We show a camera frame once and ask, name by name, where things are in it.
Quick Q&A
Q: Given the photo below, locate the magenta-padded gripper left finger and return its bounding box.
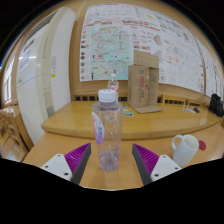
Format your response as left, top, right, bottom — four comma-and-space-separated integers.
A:
40, 142, 92, 185

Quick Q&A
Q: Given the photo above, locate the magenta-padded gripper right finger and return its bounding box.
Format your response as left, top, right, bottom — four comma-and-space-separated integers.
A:
131, 143, 183, 186

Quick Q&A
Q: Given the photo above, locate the clear plastic water bottle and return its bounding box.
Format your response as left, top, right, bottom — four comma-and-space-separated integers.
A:
91, 89, 124, 172

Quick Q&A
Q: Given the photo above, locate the white ceramic mug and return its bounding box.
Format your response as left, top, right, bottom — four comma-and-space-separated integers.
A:
171, 134, 200, 168

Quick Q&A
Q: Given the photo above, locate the flat round red coaster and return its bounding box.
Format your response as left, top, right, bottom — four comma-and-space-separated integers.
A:
198, 140, 207, 152

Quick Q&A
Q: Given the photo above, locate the wooden chair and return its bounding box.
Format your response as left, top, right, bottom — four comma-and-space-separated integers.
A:
0, 105, 30, 162

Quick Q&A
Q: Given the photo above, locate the white marker pen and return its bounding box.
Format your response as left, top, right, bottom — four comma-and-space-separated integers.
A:
185, 106, 197, 115

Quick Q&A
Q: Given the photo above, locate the black bag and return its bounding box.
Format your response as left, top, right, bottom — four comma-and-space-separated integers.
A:
208, 93, 224, 118

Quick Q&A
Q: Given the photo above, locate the brown cardboard box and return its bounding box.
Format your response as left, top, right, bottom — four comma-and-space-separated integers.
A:
127, 49, 164, 115

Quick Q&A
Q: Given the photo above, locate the white standing air conditioner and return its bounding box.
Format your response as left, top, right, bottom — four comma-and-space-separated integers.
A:
15, 7, 78, 145

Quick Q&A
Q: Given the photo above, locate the small bottle with red label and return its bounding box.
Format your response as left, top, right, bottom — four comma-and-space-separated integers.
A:
107, 73, 120, 101

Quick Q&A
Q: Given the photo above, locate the wall poster of diagrams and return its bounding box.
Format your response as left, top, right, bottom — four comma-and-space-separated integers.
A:
199, 35, 224, 98

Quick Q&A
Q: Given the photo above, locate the large wall poster with map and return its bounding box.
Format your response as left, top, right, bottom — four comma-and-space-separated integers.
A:
79, 3, 205, 95

